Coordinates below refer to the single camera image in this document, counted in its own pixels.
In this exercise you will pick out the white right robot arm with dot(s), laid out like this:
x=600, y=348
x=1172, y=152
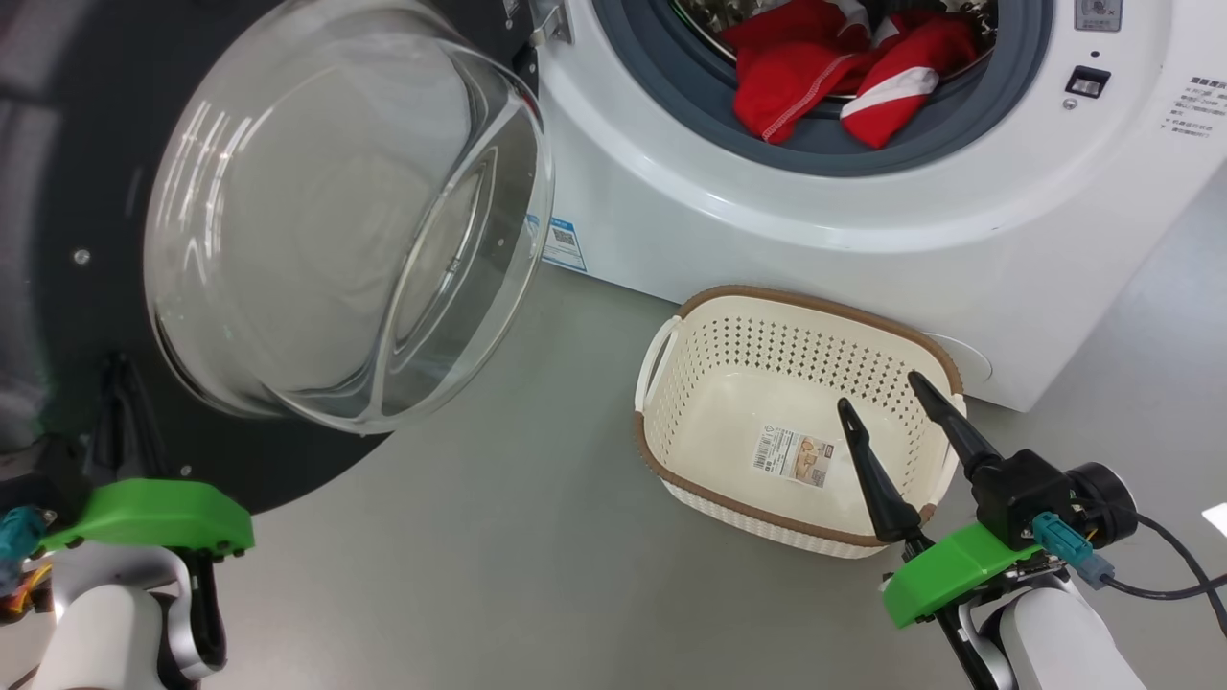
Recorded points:
x=1064, y=642

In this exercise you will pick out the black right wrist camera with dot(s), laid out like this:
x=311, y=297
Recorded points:
x=1026, y=484

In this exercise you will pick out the black round glass washer door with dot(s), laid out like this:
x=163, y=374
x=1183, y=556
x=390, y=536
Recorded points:
x=288, y=240

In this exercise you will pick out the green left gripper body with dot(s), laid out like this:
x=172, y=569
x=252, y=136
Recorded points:
x=153, y=513

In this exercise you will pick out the black printed text label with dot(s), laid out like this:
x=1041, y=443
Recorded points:
x=1198, y=107

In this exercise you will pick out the cream laundry basket brown rim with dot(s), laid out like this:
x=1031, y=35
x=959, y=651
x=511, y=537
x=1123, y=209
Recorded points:
x=767, y=383

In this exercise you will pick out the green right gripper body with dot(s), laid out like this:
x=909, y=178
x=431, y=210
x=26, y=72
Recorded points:
x=949, y=570

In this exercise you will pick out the red and white garment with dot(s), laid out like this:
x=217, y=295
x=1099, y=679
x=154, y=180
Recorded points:
x=805, y=77

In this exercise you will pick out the white product label sticker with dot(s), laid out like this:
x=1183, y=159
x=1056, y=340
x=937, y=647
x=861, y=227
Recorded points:
x=793, y=455

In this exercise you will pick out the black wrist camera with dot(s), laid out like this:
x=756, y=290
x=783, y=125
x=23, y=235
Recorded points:
x=48, y=479
x=1026, y=484

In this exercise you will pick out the silver metal door hinge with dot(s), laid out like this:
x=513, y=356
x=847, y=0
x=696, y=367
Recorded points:
x=551, y=21

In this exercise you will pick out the teal left camera connector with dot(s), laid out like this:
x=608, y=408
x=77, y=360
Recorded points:
x=19, y=535

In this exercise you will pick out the black door latch socket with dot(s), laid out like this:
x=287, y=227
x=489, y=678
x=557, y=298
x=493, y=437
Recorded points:
x=1088, y=82

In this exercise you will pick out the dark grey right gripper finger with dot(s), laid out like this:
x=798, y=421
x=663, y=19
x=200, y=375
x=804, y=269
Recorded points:
x=877, y=479
x=949, y=426

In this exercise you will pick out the round white filter cover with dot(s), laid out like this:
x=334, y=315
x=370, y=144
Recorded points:
x=963, y=359

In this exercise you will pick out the blue energy label sticker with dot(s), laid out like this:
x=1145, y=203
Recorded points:
x=564, y=244

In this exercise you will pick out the teal camera connector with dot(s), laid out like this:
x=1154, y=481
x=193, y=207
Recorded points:
x=1069, y=548
x=19, y=535

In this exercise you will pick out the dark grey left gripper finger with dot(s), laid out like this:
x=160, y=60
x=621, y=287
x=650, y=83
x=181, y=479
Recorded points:
x=129, y=431

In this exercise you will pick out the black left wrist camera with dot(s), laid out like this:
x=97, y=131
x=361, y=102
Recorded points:
x=48, y=479

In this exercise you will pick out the grey warning sticker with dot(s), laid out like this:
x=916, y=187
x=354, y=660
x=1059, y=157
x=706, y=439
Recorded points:
x=1099, y=13

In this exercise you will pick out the teal right camera connector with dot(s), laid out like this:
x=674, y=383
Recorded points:
x=1069, y=548

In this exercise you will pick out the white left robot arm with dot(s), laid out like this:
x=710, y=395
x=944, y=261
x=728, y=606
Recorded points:
x=105, y=632

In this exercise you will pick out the stainless steel washing machine drum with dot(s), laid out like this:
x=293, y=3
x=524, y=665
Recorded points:
x=695, y=14

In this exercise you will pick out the white front-load washing machine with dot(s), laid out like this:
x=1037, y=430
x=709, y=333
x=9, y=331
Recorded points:
x=863, y=220

